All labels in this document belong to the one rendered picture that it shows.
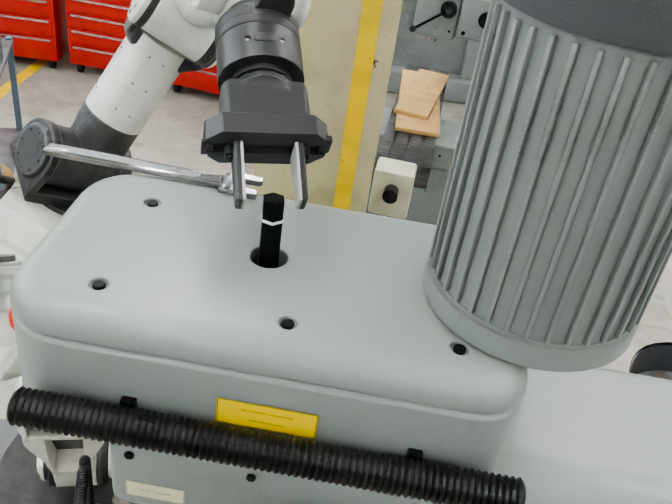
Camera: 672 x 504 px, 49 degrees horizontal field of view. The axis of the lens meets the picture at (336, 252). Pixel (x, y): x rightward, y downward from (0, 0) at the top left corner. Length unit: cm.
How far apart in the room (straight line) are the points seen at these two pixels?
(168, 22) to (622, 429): 75
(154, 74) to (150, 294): 50
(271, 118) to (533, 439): 41
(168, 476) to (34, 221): 53
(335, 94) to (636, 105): 200
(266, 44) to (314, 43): 170
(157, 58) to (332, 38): 138
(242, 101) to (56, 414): 33
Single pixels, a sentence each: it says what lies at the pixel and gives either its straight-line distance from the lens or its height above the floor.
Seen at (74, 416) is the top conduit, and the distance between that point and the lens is 68.
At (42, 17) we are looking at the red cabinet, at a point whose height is 41.
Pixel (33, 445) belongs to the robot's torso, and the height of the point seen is 91.
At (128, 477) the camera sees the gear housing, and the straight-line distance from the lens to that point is 79.
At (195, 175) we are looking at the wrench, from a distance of 83.
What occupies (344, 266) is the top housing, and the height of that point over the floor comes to 189.
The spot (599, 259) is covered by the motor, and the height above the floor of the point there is 201.
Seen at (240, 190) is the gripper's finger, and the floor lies 196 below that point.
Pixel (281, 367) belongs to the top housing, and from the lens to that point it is 62.
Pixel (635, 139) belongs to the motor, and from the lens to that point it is 55.
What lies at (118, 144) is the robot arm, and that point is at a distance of 115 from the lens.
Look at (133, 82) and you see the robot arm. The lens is 110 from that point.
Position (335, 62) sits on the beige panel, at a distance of 245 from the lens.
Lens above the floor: 230
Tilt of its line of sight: 34 degrees down
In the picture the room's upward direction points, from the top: 9 degrees clockwise
